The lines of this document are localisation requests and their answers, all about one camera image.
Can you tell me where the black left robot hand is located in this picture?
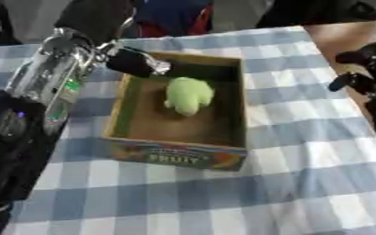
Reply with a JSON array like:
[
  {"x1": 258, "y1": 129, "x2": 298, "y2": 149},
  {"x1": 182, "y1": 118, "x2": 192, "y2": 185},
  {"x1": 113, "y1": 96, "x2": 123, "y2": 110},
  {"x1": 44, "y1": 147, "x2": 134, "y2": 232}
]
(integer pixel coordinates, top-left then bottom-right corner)
[{"x1": 53, "y1": 0, "x2": 172, "y2": 78}]

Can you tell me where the open cardboard box, green inside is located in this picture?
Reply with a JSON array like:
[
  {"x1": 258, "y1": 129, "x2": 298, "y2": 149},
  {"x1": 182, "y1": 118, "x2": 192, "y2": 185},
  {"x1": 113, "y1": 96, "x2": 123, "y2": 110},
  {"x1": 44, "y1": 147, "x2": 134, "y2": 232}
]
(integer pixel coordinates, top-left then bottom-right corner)
[{"x1": 99, "y1": 50, "x2": 249, "y2": 172}]

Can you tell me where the person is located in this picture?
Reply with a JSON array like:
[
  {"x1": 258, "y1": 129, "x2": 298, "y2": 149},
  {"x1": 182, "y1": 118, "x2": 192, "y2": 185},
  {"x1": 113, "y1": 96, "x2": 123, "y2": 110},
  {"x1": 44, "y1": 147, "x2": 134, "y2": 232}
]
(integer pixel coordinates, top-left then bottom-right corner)
[{"x1": 133, "y1": 0, "x2": 216, "y2": 39}]

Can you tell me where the light green soft toy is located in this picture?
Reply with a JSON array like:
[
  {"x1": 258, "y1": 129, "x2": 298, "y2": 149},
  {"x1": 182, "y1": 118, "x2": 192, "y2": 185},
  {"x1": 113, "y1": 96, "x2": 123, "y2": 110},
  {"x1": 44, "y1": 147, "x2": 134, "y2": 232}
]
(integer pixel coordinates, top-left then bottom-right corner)
[{"x1": 162, "y1": 76, "x2": 217, "y2": 118}]

